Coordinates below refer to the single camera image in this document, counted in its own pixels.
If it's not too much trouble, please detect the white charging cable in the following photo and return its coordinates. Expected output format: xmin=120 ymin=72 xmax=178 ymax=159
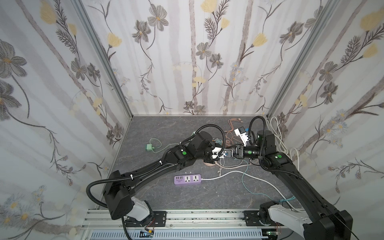
xmin=217 ymin=157 xmax=245 ymax=176

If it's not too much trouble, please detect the pink multi-head cable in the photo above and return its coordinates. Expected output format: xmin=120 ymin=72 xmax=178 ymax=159
xmin=223 ymin=117 xmax=244 ymax=146

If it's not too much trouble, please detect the purple power strip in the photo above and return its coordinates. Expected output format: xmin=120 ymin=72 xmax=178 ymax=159
xmin=174 ymin=174 xmax=202 ymax=186

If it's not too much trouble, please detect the light green multi-head cable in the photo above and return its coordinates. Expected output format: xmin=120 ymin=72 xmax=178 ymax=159
xmin=149 ymin=137 xmax=181 ymax=154

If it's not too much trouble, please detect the teal multi-head cable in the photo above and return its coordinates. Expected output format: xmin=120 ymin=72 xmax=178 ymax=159
xmin=232 ymin=157 xmax=298 ymax=205

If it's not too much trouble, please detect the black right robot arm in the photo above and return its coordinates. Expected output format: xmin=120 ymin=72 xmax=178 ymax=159
xmin=233 ymin=129 xmax=353 ymax=240

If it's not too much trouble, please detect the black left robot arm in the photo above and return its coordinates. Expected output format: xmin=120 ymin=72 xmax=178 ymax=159
xmin=86 ymin=124 xmax=225 ymax=225

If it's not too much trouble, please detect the pink round power strip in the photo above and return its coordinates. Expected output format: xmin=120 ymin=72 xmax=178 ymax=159
xmin=203 ymin=162 xmax=216 ymax=167

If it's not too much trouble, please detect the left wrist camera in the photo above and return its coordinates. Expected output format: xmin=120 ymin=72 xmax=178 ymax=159
xmin=211 ymin=147 xmax=224 ymax=160

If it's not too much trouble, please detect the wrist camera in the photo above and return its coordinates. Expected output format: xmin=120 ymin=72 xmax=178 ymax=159
xmin=234 ymin=127 xmax=250 ymax=147
xmin=211 ymin=147 xmax=224 ymax=160

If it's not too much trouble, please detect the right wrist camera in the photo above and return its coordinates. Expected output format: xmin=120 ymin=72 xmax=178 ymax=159
xmin=234 ymin=127 xmax=250 ymax=147

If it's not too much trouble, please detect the white power cord bundle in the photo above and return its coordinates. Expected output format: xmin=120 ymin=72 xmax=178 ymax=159
xmin=200 ymin=116 xmax=301 ymax=211

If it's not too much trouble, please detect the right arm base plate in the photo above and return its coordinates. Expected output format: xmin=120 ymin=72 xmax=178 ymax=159
xmin=243 ymin=210 xmax=280 ymax=227

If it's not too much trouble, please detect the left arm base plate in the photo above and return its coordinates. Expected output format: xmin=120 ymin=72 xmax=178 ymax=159
xmin=125 ymin=211 xmax=167 ymax=228

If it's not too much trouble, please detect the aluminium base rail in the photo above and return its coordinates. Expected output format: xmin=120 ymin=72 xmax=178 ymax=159
xmin=78 ymin=209 xmax=304 ymax=240

